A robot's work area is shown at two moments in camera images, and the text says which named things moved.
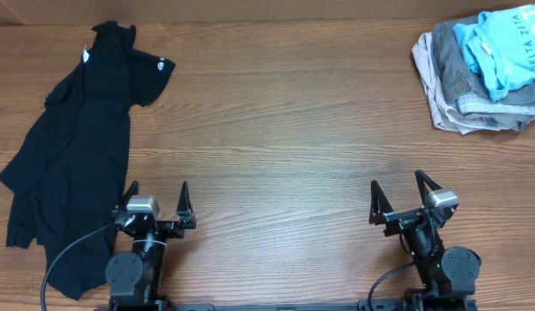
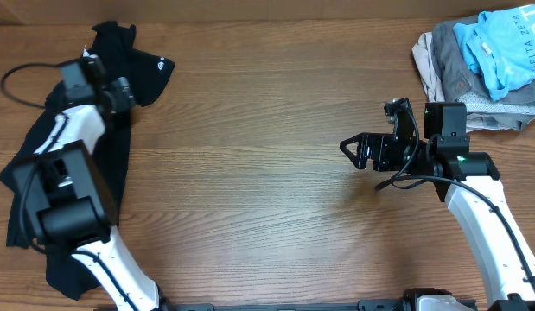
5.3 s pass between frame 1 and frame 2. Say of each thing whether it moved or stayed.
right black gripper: moved
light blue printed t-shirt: stayed
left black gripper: moved
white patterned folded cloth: stayed
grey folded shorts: stayed
